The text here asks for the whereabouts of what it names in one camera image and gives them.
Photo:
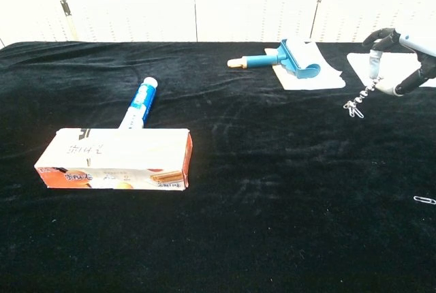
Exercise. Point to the blue white toothpaste tube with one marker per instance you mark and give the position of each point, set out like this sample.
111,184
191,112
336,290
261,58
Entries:
141,102

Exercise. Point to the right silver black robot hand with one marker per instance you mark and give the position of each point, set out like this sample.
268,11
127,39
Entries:
388,38

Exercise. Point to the orange white biscuit box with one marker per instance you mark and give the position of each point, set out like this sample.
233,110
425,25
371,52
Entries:
116,150

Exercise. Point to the blue lint roller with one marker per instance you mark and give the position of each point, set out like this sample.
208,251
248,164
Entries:
293,61

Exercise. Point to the silver magnetic bead chain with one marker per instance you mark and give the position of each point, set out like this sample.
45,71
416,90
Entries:
366,91

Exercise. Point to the white paper sheet right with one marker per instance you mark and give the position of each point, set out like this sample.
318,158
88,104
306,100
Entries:
357,64

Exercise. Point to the black velvet tablecloth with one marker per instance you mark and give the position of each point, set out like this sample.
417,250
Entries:
238,170

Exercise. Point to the white paper sheet pad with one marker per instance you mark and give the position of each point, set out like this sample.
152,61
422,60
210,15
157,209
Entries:
323,78

